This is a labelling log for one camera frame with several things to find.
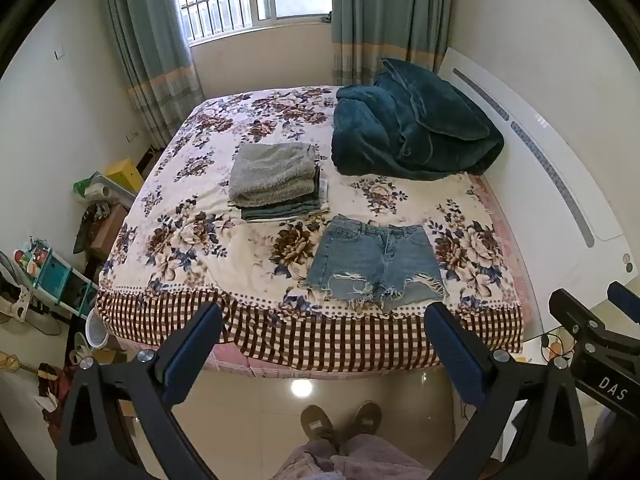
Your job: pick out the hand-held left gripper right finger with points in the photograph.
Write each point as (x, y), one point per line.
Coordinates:
(452, 350)

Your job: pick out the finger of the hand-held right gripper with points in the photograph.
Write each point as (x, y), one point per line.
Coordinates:
(575, 310)
(625, 295)

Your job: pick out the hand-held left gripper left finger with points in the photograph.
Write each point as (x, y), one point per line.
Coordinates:
(192, 346)

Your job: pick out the blue denim shorts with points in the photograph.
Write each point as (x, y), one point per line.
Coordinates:
(367, 255)

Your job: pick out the folded dark green pants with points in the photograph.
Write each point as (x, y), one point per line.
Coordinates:
(280, 211)

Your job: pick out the white trash bin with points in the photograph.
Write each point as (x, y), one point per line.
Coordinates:
(96, 332)

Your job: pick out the person's right slipper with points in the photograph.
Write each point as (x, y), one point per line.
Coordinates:
(367, 419)

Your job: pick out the person's slipper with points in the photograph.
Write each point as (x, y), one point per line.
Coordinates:
(319, 425)
(367, 419)

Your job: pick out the white headboard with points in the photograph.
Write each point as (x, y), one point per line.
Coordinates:
(550, 200)

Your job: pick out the bed with floral cover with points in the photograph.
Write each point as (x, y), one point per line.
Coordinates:
(210, 220)

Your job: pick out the brown cardboard box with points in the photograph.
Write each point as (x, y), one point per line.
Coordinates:
(107, 230)

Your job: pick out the person's left slipper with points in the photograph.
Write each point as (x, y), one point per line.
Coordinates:
(319, 425)

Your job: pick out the person's pink pajama legs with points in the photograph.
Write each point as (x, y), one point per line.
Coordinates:
(350, 462)

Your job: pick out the turquoise white shelf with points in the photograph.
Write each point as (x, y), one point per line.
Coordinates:
(52, 277)

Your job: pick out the yellow box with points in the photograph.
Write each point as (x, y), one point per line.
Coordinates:
(125, 174)

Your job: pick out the green plastic bag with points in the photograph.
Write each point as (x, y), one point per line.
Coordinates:
(92, 186)

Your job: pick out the folded grey fleece garment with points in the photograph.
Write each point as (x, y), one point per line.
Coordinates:
(272, 172)

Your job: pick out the teal plush blanket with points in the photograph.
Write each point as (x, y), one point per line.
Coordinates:
(410, 125)

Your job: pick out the teal curtain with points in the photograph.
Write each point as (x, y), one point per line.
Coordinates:
(145, 55)
(390, 15)

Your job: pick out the wall light switch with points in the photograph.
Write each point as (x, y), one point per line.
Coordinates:
(60, 52)

